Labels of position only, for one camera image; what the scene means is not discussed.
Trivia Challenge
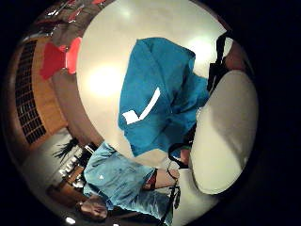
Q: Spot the blue garment with white mark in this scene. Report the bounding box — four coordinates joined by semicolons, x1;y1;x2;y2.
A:
118;37;211;158

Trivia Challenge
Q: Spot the the person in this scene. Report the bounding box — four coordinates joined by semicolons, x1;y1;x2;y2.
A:
74;140;177;226

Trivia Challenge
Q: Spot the dark potted plant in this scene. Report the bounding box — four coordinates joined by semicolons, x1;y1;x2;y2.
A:
52;137;80;161

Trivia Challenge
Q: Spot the wooden counter with items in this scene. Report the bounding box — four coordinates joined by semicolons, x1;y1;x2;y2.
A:
46;144;95;203

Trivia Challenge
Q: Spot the red chair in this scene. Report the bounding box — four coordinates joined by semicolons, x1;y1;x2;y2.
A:
39;41;68;81
65;36;84;75

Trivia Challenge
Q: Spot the black cable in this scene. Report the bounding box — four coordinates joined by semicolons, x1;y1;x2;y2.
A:
157;184;182;226

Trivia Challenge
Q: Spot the dark grid wall panel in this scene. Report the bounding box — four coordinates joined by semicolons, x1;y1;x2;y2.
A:
14;40;47;146

